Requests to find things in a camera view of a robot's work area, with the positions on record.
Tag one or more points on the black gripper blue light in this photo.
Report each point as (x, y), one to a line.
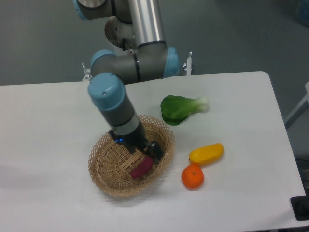
(136, 140)

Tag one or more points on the purple sweet potato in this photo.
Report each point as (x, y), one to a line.
(143, 168)

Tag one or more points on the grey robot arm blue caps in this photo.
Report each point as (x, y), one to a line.
(139, 28)

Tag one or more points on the woven wicker basket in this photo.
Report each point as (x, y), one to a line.
(110, 164)

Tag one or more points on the green bok choy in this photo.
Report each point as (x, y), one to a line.
(176, 109)

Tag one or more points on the yellow mango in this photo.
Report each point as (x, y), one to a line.
(207, 154)

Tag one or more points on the orange tangerine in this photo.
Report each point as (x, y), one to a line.
(192, 176)

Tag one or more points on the black device at table edge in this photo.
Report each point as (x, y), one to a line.
(300, 205)

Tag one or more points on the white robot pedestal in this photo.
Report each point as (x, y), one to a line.
(120, 36)

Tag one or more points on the white frame at right edge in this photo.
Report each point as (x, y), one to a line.
(298, 110)

